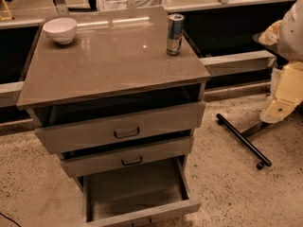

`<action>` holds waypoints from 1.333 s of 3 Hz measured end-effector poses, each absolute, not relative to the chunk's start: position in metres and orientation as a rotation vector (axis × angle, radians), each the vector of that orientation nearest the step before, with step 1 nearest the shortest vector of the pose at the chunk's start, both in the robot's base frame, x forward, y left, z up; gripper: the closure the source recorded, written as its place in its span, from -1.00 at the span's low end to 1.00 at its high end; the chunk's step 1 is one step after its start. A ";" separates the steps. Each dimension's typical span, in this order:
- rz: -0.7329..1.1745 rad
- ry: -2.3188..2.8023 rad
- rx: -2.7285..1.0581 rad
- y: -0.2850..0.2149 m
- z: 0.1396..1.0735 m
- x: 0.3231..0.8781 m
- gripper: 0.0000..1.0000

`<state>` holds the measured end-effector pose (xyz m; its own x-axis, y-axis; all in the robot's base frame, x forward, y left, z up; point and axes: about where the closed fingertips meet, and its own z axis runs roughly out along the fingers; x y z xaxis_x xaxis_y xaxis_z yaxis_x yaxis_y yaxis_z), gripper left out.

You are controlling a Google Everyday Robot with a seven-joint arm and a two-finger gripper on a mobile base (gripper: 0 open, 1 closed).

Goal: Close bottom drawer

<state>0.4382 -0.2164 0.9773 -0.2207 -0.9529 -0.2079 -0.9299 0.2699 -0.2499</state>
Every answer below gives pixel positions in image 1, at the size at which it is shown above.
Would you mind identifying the grey drawer cabinet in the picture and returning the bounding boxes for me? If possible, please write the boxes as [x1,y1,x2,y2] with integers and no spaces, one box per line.
[16,6,212,227]

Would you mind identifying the grey middle drawer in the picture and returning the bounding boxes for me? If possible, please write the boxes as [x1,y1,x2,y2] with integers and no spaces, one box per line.
[61,136,193,177]

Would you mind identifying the grey bottom drawer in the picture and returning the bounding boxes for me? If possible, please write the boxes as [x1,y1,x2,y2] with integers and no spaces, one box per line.
[83,157,201,227]

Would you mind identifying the black rolling side table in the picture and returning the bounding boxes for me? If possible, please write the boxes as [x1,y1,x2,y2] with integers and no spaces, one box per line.
[216,31,303,170]

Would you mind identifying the yellow object at left edge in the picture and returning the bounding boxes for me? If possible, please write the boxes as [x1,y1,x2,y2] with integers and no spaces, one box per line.
[0,0,13,21]

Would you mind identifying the grey top drawer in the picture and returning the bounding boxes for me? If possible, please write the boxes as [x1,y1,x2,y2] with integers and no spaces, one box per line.
[35,101,205,153]

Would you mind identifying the white wire basket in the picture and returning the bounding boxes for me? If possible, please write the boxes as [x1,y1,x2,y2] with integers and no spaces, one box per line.
[97,0,170,11]

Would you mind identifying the white bowl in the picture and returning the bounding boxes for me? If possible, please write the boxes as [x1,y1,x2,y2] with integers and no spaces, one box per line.
[43,18,77,44]

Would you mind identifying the blue silver drink can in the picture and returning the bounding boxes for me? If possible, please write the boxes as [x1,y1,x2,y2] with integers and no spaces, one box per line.
[167,13,184,55]

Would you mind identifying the grey drawer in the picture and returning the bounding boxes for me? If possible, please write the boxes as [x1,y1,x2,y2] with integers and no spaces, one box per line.
[35,101,205,153]
[83,157,201,227]
[61,136,193,177]

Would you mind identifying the black floor cable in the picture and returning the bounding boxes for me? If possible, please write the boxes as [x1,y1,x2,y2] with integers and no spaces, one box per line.
[0,212,22,227]

